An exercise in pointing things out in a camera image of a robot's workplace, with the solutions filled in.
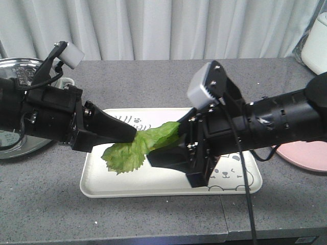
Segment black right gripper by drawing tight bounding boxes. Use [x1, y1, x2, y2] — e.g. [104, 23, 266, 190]
[147, 105, 246, 188]

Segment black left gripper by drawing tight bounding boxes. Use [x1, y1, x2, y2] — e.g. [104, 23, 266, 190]
[21, 85, 136, 153]

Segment green lettuce leaf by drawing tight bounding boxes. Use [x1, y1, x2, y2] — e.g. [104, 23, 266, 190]
[101, 121, 180, 174]

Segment cream bear serving tray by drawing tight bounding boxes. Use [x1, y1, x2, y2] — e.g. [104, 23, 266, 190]
[79, 107, 264, 199]

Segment pink round plate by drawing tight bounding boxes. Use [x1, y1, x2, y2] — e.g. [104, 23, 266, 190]
[276, 141, 326, 173]

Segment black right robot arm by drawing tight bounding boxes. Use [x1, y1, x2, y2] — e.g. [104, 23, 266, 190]
[147, 73, 326, 187]

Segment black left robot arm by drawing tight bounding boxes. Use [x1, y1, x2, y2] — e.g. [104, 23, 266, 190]
[1, 78, 136, 153]

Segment grey curtain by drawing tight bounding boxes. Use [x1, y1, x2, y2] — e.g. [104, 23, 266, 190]
[1, 1, 323, 60]

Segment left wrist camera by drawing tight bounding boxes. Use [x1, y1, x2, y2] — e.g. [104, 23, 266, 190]
[54, 41, 85, 69]

